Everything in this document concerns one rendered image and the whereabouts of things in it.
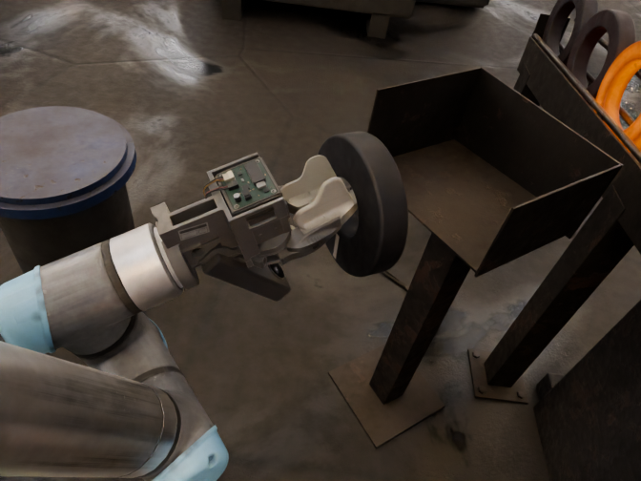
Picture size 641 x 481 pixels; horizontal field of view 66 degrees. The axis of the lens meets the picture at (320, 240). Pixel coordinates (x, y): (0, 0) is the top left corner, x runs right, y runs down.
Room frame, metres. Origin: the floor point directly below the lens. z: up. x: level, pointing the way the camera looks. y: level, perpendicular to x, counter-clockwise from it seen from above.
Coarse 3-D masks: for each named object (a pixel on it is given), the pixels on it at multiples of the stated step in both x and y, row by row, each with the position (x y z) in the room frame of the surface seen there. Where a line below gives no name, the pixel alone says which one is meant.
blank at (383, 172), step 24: (336, 144) 0.43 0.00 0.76; (360, 144) 0.40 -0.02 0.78; (336, 168) 0.42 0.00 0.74; (360, 168) 0.38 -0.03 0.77; (384, 168) 0.38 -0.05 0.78; (360, 192) 0.38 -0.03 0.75; (384, 192) 0.36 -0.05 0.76; (360, 216) 0.37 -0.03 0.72; (384, 216) 0.34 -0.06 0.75; (336, 240) 0.39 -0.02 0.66; (360, 240) 0.36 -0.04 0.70; (384, 240) 0.33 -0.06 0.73; (360, 264) 0.35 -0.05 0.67; (384, 264) 0.34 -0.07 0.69
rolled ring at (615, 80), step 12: (636, 48) 0.88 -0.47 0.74; (624, 60) 0.89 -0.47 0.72; (636, 60) 0.86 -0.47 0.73; (612, 72) 0.90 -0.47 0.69; (624, 72) 0.89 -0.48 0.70; (612, 84) 0.89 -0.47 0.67; (624, 84) 0.89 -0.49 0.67; (600, 96) 0.90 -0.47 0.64; (612, 96) 0.88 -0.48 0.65; (612, 108) 0.87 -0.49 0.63; (636, 120) 0.77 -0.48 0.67; (612, 132) 0.81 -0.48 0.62; (636, 132) 0.75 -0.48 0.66; (636, 144) 0.75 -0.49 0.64
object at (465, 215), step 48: (384, 96) 0.64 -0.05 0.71; (432, 96) 0.70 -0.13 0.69; (480, 96) 0.74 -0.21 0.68; (384, 144) 0.65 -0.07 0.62; (432, 144) 0.72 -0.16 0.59; (480, 144) 0.71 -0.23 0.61; (528, 144) 0.65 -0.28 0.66; (576, 144) 0.60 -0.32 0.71; (432, 192) 0.58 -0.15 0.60; (480, 192) 0.60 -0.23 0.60; (528, 192) 0.62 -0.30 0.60; (576, 192) 0.50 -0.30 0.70; (432, 240) 0.57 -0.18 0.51; (480, 240) 0.49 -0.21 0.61; (528, 240) 0.47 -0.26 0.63; (432, 288) 0.54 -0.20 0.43; (432, 336) 0.56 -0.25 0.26; (336, 384) 0.56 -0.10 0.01; (384, 384) 0.54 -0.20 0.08; (384, 432) 0.47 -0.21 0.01
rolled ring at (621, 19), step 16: (592, 16) 1.08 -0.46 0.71; (608, 16) 1.03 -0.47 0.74; (624, 16) 1.00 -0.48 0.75; (592, 32) 1.06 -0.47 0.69; (608, 32) 1.00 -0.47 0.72; (624, 32) 0.96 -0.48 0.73; (576, 48) 1.08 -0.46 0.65; (592, 48) 1.08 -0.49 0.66; (624, 48) 0.94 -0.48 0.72; (576, 64) 1.06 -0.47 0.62; (608, 64) 0.94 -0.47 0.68
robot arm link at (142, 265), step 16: (112, 240) 0.29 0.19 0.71; (128, 240) 0.28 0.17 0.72; (144, 240) 0.28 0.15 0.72; (160, 240) 0.29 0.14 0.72; (112, 256) 0.27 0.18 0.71; (128, 256) 0.27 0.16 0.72; (144, 256) 0.27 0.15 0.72; (160, 256) 0.27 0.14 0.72; (128, 272) 0.26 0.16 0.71; (144, 272) 0.26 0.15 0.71; (160, 272) 0.26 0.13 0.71; (128, 288) 0.25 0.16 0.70; (144, 288) 0.25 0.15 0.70; (160, 288) 0.26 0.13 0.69; (176, 288) 0.27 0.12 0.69; (144, 304) 0.25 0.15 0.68
